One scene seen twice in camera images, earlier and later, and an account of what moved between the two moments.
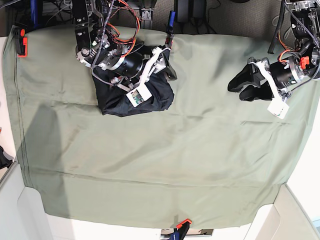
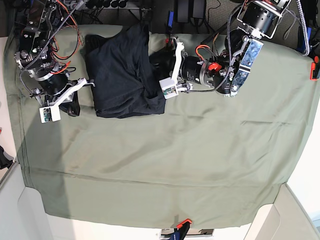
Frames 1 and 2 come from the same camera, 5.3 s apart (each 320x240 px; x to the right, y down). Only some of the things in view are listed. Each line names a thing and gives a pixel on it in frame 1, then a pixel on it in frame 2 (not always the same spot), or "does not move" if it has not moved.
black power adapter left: [182, 11] does not move
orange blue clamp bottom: [181, 230] does not move
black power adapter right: [198, 9] does not move
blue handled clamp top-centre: [170, 34] does not move
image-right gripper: [283, 76] -> [191, 68]
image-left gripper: [134, 68] -> [55, 88]
